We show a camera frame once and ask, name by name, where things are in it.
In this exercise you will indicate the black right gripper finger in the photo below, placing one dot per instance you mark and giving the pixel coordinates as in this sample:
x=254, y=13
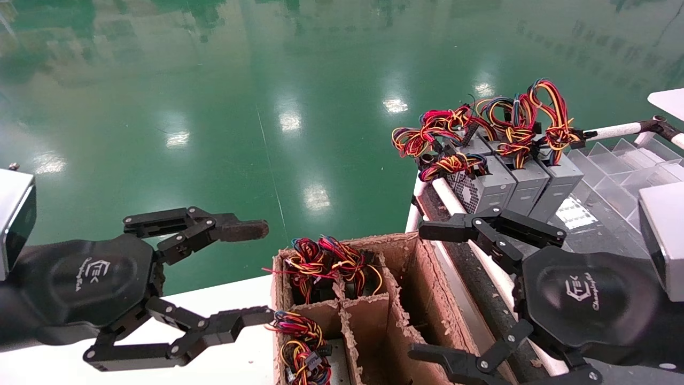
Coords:
x=459, y=366
x=449, y=229

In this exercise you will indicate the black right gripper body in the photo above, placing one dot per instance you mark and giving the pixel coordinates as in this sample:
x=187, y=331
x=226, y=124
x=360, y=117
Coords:
x=588, y=299

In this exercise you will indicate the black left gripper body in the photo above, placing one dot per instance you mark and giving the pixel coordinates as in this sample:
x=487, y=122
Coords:
x=80, y=283

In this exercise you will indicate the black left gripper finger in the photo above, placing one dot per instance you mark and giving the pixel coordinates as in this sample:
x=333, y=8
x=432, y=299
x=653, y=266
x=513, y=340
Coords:
x=224, y=327
x=243, y=230

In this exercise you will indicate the grey power supply with fan grill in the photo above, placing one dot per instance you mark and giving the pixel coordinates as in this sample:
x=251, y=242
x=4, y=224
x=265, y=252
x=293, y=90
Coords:
x=491, y=187

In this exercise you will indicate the black pipe end cap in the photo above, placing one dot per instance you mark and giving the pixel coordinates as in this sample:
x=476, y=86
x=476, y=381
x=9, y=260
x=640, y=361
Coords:
x=426, y=160

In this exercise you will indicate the brown cardboard divider box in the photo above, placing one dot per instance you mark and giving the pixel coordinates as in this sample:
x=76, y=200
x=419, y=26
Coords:
x=374, y=321

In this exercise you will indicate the clear acrylic divider tray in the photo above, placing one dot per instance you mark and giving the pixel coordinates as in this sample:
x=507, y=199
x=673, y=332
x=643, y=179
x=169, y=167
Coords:
x=614, y=171

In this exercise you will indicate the black pipe joint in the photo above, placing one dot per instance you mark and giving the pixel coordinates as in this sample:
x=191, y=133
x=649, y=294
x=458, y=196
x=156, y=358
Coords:
x=660, y=125

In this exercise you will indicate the white board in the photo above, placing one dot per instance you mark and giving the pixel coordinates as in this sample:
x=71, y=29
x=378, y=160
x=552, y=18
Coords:
x=668, y=102

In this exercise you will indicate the long white frame pipe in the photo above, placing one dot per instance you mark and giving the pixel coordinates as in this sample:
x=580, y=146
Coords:
x=452, y=200

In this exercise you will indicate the white frame leg pipe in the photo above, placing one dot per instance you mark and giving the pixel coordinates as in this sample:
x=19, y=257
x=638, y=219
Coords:
x=411, y=222

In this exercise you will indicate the black textured rail strip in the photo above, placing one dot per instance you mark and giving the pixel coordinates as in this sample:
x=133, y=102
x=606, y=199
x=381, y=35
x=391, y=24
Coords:
x=465, y=267

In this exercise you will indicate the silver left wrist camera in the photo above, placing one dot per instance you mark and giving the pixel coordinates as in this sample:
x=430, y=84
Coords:
x=13, y=219

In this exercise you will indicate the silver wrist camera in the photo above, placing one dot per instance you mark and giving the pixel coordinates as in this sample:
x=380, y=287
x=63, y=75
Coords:
x=665, y=235
x=13, y=219

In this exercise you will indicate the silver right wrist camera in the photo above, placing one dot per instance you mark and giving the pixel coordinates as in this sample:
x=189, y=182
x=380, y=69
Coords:
x=665, y=235

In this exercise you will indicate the short white frame pipe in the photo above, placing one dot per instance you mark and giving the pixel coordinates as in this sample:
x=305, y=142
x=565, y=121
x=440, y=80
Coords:
x=614, y=130

